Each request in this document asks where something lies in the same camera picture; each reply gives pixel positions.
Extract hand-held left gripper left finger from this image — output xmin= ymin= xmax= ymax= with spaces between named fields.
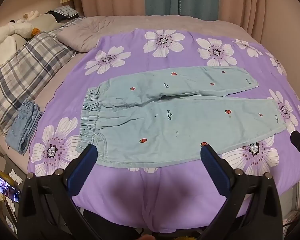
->
xmin=17 ymin=144 xmax=108 ymax=240

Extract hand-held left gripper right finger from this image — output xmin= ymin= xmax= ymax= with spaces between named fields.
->
xmin=197 ymin=144 xmax=283 ymax=240

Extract light blue strawberry pants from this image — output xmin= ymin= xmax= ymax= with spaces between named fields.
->
xmin=76 ymin=66 xmax=287 ymax=168

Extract crumpled white tissue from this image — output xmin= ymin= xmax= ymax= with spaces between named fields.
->
xmin=5 ymin=197 xmax=17 ymax=214
xmin=9 ymin=169 xmax=23 ymax=184

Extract purple floral blanket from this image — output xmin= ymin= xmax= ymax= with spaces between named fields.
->
xmin=27 ymin=28 xmax=300 ymax=234

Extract folded denim jeans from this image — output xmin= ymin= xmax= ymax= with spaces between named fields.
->
xmin=5 ymin=99 xmax=43 ymax=155

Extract smartphone with lit screen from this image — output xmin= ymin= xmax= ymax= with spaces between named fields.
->
xmin=0 ymin=171 xmax=22 ymax=204

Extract large plaid pillow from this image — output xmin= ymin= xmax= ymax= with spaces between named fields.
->
xmin=0 ymin=31 xmax=77 ymax=140

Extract grey pillow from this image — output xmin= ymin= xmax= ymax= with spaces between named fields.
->
xmin=57 ymin=20 xmax=135 ymax=53

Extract small plaid pillow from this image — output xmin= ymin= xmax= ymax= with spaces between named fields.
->
xmin=49 ymin=17 xmax=85 ymax=37

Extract white stuffed goose toy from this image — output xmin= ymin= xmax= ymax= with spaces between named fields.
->
xmin=0 ymin=11 xmax=44 ymax=64

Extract dark striped pillow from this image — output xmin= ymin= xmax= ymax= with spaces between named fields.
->
xmin=44 ymin=5 xmax=80 ymax=22

